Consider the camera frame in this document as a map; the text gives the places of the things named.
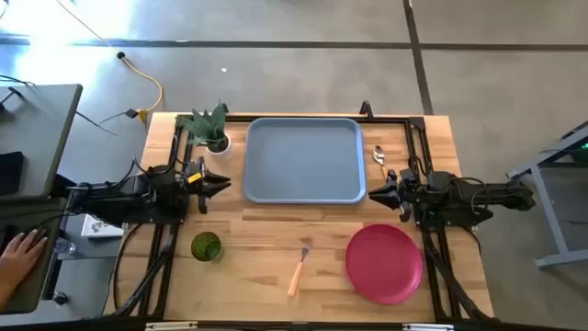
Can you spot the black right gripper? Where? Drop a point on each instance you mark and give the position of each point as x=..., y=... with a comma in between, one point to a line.
x=408, y=195

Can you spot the dark grey side table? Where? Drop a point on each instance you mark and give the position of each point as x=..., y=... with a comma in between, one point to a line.
x=32, y=294

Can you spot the black clamp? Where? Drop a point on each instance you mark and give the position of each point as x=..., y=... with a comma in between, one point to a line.
x=366, y=110

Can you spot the black caster wheel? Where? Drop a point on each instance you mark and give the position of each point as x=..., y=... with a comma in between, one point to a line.
x=59, y=298

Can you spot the silver metal bracket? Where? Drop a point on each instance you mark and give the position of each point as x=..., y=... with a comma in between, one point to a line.
x=171, y=325
x=427, y=327

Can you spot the grey metal table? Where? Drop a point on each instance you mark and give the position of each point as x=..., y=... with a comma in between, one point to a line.
x=550, y=216

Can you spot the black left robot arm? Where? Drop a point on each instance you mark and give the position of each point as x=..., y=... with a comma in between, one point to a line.
x=119, y=197

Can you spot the black flat device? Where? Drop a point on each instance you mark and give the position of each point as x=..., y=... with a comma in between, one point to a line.
x=9, y=172

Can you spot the person's hand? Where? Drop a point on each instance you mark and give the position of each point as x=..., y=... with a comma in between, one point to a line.
x=20, y=259

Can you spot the white printed box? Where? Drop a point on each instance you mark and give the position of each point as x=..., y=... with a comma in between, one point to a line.
x=98, y=227

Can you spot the small black round knob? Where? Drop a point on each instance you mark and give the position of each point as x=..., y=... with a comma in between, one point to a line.
x=120, y=55

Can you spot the blue-grey plastic tray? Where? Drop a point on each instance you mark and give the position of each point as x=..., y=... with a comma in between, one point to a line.
x=303, y=161

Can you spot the grey desk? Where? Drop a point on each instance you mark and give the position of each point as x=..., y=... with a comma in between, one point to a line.
x=37, y=128

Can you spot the white plant pot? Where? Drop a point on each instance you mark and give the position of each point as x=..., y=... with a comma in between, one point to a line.
x=218, y=146

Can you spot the pink round plate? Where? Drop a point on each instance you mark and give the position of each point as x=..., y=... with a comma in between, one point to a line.
x=383, y=264

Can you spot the green glass cup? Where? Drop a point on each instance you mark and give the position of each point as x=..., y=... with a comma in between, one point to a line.
x=206, y=246

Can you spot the green potted plant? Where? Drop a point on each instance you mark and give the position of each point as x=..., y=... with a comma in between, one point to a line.
x=209, y=126

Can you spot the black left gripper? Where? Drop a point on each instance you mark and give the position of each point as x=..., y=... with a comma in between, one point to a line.
x=195, y=186

